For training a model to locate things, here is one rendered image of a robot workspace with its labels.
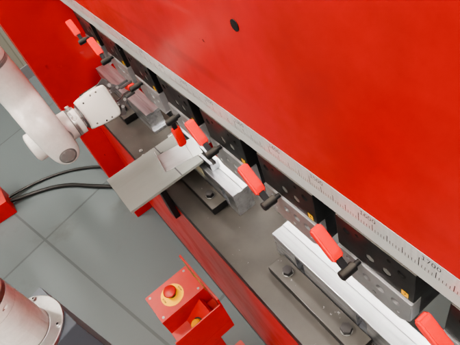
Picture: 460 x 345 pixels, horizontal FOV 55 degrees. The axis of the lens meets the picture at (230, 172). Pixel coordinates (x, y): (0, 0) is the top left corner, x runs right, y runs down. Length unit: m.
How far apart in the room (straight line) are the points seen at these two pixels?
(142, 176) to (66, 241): 1.52
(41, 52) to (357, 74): 1.70
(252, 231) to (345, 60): 0.88
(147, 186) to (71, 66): 0.90
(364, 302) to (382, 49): 0.71
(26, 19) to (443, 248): 1.74
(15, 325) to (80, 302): 1.42
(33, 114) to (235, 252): 0.64
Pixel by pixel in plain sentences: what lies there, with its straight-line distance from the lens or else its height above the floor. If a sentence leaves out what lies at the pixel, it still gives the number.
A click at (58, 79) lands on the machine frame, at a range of 2.08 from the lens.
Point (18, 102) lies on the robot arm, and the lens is 1.19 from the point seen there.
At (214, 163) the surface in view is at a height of 0.99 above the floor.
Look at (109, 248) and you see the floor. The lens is 2.63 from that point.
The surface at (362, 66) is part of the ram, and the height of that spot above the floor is 1.65.
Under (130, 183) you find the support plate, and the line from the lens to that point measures 1.37.
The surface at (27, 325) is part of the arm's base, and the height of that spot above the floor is 1.08.
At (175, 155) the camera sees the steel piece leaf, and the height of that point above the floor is 1.00.
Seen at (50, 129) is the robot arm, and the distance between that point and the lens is 1.18.
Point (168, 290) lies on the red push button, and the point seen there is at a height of 0.81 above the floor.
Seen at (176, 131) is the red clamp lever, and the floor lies 1.21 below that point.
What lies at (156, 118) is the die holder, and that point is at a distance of 1.68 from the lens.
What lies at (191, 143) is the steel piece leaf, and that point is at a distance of 1.39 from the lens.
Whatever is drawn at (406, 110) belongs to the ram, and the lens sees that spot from 0.43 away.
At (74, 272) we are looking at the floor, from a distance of 2.66.
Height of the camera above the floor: 1.91
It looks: 46 degrees down
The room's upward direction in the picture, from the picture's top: 21 degrees counter-clockwise
